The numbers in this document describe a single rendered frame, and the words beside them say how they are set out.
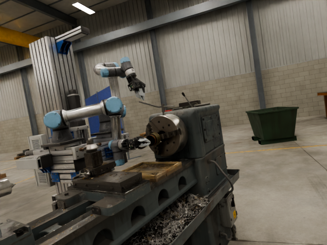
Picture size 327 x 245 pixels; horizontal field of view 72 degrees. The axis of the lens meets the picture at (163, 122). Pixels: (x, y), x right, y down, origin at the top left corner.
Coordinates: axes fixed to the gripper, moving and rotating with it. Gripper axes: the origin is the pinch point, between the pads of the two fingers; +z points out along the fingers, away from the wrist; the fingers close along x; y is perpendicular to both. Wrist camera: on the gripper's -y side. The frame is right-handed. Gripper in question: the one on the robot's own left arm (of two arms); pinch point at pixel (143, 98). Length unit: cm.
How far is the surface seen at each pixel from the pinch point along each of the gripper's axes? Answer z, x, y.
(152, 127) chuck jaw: 23.3, -1.4, 2.8
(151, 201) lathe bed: 66, 4, 39
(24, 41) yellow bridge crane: -809, -927, -489
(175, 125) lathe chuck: 29.3, 14.9, -1.6
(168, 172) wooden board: 56, 10, 22
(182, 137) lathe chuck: 39.5, 13.5, -5.8
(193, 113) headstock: 25.7, 24.0, -18.6
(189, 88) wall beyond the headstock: -217, -385, -925
